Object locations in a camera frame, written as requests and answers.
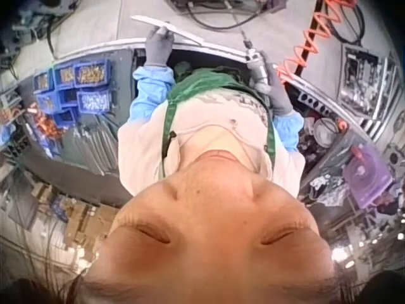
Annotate heap of cardboard cartons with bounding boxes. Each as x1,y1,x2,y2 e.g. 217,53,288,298
31,182,118,264

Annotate person's left hand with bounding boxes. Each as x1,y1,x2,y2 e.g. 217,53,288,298
144,25,175,68

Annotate group of blue parts bins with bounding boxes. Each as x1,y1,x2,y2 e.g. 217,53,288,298
32,60,113,129

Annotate black cable bundle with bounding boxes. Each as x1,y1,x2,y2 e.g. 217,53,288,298
334,0,368,46

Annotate black looped cables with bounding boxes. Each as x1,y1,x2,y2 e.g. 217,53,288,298
170,0,275,32

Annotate purple plastic container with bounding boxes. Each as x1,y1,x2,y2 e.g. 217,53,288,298
343,142,396,209

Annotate heap of orange copper parts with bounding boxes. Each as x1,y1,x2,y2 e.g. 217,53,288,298
30,110,61,137

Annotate silver pneumatic screwdriver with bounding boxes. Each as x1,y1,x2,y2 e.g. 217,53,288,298
241,30,271,94

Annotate row of grey metal bars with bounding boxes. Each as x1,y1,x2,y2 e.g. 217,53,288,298
62,116,120,177

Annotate white plastic strip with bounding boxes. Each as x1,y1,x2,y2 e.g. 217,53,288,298
130,15,206,47

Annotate grey metal parts tray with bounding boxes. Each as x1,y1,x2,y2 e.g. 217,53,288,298
337,43,397,118

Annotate orange coiled air hose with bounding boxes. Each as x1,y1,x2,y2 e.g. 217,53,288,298
277,0,352,86

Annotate grey machine with cables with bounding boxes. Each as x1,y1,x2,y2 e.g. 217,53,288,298
0,0,80,66

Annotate person's right hand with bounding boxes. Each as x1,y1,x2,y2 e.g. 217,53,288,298
263,60,294,117

